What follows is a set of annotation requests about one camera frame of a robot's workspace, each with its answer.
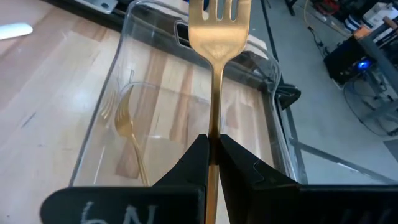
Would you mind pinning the black table clamp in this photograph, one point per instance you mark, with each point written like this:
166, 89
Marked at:
289, 95

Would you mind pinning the grey metal bracket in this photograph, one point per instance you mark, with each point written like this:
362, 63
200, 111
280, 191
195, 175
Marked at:
93, 4

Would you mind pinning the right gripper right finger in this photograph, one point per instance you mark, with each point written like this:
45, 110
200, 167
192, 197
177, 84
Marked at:
248, 193

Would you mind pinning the black box with blue light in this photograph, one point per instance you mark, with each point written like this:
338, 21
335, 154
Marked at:
342, 62

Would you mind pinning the grey metal stand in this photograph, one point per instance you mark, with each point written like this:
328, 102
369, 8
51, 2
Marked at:
382, 62

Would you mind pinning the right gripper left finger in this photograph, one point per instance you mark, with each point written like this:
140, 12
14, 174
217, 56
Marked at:
192, 168

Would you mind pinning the clear plastic bin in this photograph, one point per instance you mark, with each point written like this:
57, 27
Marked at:
186, 118

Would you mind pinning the gold fork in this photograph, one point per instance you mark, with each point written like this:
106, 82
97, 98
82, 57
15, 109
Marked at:
217, 37
124, 124

